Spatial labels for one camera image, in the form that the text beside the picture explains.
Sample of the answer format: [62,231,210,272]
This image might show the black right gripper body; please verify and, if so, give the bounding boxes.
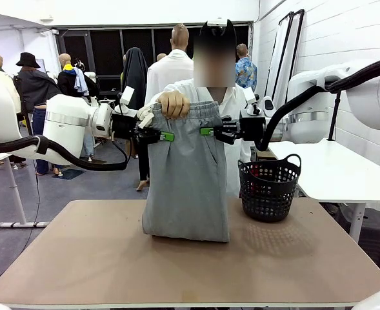
[240,116,266,142]

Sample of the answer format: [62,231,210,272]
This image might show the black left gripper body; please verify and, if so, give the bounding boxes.
[111,112,139,140]

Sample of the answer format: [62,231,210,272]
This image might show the grey shorts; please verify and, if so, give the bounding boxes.
[141,100,231,243]

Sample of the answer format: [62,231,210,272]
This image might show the black perforated plastic basket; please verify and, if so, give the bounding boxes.
[237,153,303,223]

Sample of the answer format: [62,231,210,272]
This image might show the person's right hand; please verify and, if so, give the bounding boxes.
[158,90,191,119]

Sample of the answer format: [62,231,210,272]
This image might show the person in white shirt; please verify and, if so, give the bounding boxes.
[159,19,254,198]

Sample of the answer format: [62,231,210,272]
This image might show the man in blue floral shirt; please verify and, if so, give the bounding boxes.
[234,43,258,90]

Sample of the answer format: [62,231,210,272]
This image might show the black-framed white reflector panel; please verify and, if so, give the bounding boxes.
[272,8,306,98]
[261,11,295,101]

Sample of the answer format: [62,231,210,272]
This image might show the mannequin in black yellow jacket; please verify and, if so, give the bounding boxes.
[57,53,101,162]

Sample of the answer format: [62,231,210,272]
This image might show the black tripod stand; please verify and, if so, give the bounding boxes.
[327,92,342,141]

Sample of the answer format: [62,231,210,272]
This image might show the black cap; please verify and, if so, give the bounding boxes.
[199,19,237,49]

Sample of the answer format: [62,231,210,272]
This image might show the mannequin with black hat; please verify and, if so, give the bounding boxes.
[14,52,63,177]

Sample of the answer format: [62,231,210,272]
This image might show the large white side table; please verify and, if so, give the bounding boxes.
[268,138,380,245]

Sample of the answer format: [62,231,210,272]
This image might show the white table with T-foot leg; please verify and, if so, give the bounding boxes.
[0,152,51,229]

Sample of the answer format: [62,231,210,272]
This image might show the black plastic stool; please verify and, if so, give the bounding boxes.
[336,206,380,275]

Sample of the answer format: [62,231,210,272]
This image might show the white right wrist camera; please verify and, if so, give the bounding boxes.
[242,86,261,116]

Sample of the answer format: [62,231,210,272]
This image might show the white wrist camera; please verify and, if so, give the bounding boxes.
[117,85,139,117]
[242,86,261,116]

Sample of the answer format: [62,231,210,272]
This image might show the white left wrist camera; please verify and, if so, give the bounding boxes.
[117,85,139,117]

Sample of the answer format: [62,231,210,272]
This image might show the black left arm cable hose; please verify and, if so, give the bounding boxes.
[0,135,131,172]

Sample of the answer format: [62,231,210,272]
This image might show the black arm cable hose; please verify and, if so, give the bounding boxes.
[0,135,131,172]
[255,55,380,152]

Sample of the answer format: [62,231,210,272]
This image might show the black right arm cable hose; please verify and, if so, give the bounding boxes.
[255,55,380,152]

